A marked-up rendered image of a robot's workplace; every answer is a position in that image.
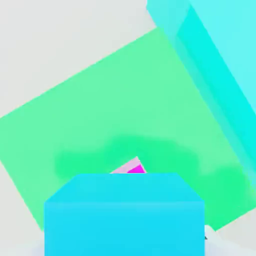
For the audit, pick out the small magenta cube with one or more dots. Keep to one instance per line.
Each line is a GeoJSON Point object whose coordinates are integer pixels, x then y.
{"type": "Point", "coordinates": [134, 168]}

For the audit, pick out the large cyan box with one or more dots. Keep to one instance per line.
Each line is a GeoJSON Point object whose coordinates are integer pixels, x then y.
{"type": "Point", "coordinates": [220, 50]}

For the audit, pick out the large green box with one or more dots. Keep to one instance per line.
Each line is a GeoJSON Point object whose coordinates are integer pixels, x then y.
{"type": "Point", "coordinates": [112, 100]}

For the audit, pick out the small blue cube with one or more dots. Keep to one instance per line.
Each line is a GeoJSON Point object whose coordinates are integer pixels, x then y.
{"type": "Point", "coordinates": [124, 220]}

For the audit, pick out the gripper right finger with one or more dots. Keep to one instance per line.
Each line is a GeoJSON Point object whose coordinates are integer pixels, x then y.
{"type": "Point", "coordinates": [212, 240]}

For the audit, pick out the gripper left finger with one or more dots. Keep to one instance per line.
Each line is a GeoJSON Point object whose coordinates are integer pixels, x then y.
{"type": "Point", "coordinates": [39, 251]}

